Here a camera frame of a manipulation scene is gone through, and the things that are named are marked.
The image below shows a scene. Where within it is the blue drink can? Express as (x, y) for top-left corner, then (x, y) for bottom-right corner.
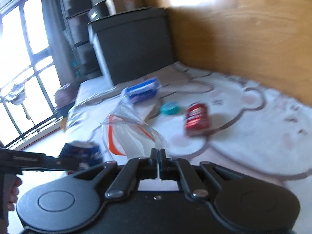
(59, 141), (103, 170)

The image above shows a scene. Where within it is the clear zip bag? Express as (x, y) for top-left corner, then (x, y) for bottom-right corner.
(101, 98), (169, 159)

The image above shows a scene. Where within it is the red snack wrapper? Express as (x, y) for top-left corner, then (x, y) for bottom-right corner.
(184, 103), (211, 137)

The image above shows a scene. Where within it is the teal bottle cap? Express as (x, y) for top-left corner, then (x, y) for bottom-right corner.
(160, 101), (180, 115)

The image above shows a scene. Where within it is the blue tissue pack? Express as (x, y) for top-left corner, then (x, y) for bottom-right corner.
(122, 77), (162, 104)

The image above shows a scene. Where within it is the torn brown cardboard piece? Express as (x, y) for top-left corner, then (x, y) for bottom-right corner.
(135, 103), (160, 123)

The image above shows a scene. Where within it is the person left hand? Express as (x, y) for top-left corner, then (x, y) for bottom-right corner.
(7, 177), (22, 212)

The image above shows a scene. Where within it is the black balcony railing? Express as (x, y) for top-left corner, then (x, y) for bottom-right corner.
(0, 97), (60, 149)

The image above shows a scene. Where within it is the cartoon bear bed sheet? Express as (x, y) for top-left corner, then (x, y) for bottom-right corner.
(66, 60), (312, 200)

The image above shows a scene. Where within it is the hanging cloth on railing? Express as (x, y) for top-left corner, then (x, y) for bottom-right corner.
(1, 80), (32, 121)

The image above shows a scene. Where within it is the grey mattress pad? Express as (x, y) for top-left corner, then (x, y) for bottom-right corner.
(75, 76), (113, 105)

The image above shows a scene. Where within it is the dark grey storage box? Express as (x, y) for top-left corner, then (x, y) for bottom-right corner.
(88, 7), (177, 87)

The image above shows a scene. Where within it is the grey curtain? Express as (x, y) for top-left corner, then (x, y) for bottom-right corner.
(41, 0), (76, 86)

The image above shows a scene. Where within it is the black round container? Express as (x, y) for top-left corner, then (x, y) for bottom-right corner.
(88, 1), (110, 22)

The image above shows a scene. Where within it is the dark drawer shelf unit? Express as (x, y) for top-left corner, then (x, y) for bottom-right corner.
(60, 0), (101, 80)

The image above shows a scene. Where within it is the brown cardboard box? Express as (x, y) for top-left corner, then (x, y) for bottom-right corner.
(105, 0), (146, 15)

